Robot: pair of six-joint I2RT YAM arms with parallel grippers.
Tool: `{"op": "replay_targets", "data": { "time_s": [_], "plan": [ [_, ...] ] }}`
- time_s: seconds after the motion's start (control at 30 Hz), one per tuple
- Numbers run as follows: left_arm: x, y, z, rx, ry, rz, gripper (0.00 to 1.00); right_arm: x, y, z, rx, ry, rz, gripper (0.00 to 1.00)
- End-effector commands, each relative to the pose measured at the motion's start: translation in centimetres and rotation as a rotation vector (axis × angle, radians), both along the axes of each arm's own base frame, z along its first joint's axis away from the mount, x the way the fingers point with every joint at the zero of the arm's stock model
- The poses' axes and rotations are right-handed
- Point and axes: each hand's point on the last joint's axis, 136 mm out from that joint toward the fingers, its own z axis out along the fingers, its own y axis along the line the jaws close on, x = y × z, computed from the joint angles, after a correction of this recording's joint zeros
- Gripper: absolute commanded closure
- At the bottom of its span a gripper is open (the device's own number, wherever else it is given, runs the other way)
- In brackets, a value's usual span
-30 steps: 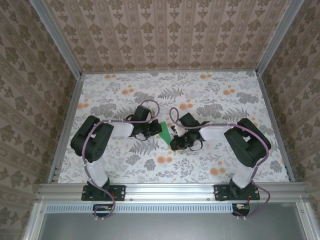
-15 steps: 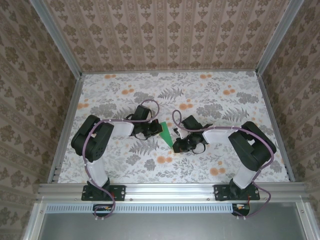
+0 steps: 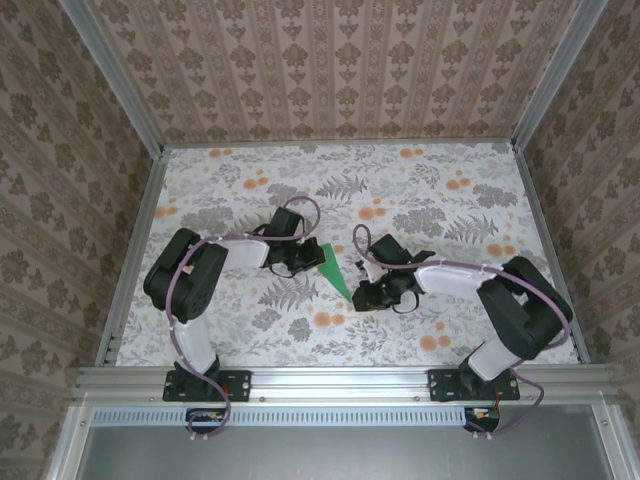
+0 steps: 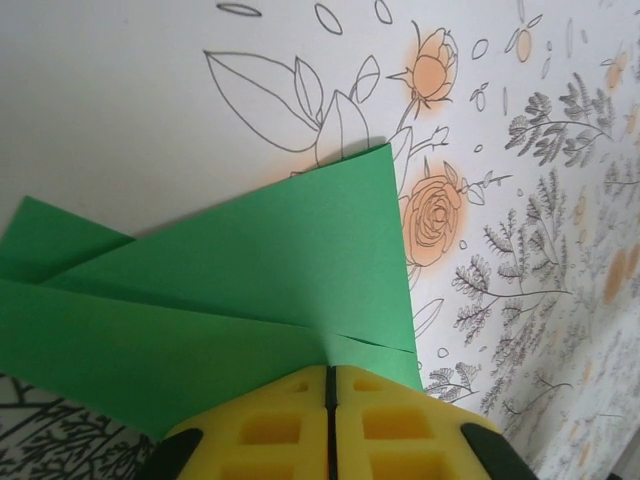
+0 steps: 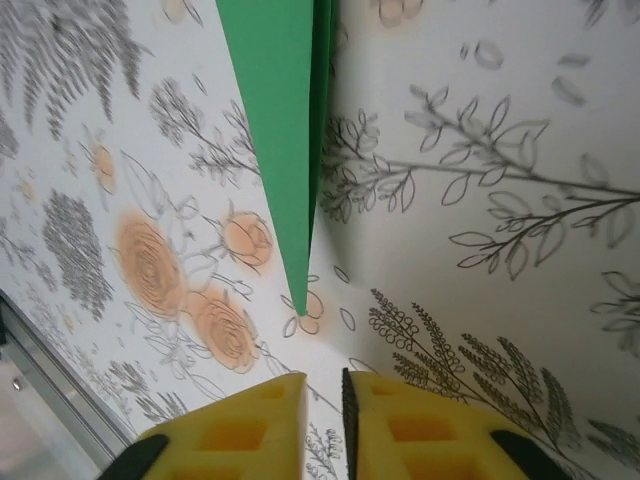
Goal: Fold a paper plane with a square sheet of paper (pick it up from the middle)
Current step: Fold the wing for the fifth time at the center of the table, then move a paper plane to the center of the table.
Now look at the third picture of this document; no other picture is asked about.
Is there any green paper sheet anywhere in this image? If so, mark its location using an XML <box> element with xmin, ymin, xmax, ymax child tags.
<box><xmin>314</xmin><ymin>243</ymin><xmax>354</xmax><ymax>305</ymax></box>

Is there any floral patterned table cover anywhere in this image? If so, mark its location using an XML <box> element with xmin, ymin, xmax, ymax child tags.
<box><xmin>107</xmin><ymin>142</ymin><xmax>584</xmax><ymax>369</ymax></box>

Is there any grey metal panel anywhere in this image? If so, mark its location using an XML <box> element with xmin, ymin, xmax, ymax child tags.
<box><xmin>74</xmin><ymin>424</ymin><xmax>615</xmax><ymax>480</ymax></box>

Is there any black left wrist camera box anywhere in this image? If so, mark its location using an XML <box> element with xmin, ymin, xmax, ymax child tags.
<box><xmin>268</xmin><ymin>207</ymin><xmax>306</xmax><ymax>240</ymax></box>

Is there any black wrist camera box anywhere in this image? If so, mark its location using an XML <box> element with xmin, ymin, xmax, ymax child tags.
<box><xmin>268</xmin><ymin>207</ymin><xmax>306</xmax><ymax>240</ymax></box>
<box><xmin>367</xmin><ymin>233</ymin><xmax>434</xmax><ymax>269</ymax></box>

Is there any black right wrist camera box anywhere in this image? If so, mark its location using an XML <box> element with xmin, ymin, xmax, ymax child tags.
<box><xmin>367</xmin><ymin>233</ymin><xmax>434</xmax><ymax>269</ymax></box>

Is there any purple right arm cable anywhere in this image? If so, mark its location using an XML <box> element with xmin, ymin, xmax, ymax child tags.
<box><xmin>352</xmin><ymin>223</ymin><xmax>575</xmax><ymax>441</ymax></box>

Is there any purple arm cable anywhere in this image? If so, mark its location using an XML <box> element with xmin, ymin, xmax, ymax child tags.
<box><xmin>167</xmin><ymin>195</ymin><xmax>321</xmax><ymax>444</ymax></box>
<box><xmin>352</xmin><ymin>223</ymin><xmax>575</xmax><ymax>441</ymax></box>

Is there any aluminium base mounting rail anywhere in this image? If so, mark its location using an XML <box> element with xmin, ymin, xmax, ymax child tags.
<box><xmin>72</xmin><ymin>363</ymin><xmax>619</xmax><ymax>404</ymax></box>

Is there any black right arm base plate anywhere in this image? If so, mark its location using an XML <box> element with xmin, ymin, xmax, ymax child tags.
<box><xmin>427</xmin><ymin>368</ymin><xmax>521</xmax><ymax>403</ymax></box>

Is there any white slotted cable duct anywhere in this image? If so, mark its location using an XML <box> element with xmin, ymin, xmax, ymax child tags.
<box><xmin>92</xmin><ymin>404</ymin><xmax>467</xmax><ymax>427</ymax></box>

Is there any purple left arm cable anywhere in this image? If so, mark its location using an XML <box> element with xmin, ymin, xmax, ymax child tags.
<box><xmin>167</xmin><ymin>195</ymin><xmax>321</xmax><ymax>444</ymax></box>

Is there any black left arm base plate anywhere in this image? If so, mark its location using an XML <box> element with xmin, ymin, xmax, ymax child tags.
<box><xmin>163</xmin><ymin>368</ymin><xmax>253</xmax><ymax>403</ymax></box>

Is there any aluminium side rail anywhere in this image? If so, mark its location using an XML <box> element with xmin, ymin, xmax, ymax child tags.
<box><xmin>512</xmin><ymin>144</ymin><xmax>591</xmax><ymax>364</ymax></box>
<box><xmin>94</xmin><ymin>149</ymin><xmax>169</xmax><ymax>369</ymax></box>

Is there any black cable junction mount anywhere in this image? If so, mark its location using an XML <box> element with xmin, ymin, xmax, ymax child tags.
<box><xmin>185</xmin><ymin>407</ymin><xmax>227</xmax><ymax>435</ymax></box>
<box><xmin>463</xmin><ymin>405</ymin><xmax>502</xmax><ymax>434</ymax></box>

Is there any aluminium corner post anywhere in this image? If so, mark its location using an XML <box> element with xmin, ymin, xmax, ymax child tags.
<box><xmin>509</xmin><ymin>0</ymin><xmax>611</xmax><ymax>151</ymax></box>
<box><xmin>59</xmin><ymin>0</ymin><xmax>167</xmax><ymax>157</ymax></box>

